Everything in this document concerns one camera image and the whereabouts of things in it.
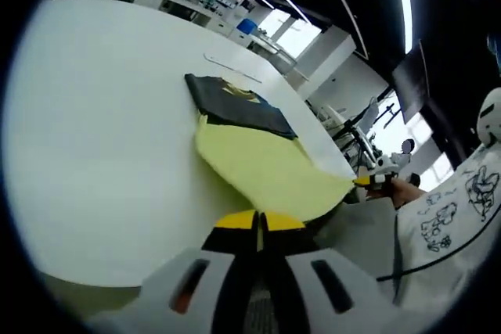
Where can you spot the black hanging panel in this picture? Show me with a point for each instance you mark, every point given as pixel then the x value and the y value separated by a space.
pixel 411 80

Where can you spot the black metal stand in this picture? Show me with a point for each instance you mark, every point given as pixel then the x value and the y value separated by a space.
pixel 348 124

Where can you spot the blue container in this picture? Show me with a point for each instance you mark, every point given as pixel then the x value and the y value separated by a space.
pixel 246 26

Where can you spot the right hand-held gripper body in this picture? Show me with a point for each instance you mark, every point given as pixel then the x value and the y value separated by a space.
pixel 387 166

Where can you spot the person's white printed shirt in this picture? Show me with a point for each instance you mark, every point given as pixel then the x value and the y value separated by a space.
pixel 462 228

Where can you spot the person's right hand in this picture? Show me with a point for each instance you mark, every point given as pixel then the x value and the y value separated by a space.
pixel 405 193

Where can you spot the bright window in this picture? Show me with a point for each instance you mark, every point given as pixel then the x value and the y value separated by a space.
pixel 297 34

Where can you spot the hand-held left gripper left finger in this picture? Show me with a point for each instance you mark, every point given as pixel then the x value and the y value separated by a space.
pixel 184 283

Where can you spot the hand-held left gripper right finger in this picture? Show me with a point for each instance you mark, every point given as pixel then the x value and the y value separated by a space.
pixel 336 283

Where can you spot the yellow garment with blue sleeve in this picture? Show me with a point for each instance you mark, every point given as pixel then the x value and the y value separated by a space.
pixel 266 166

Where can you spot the white worn chest device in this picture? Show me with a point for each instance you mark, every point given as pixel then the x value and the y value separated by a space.
pixel 491 115

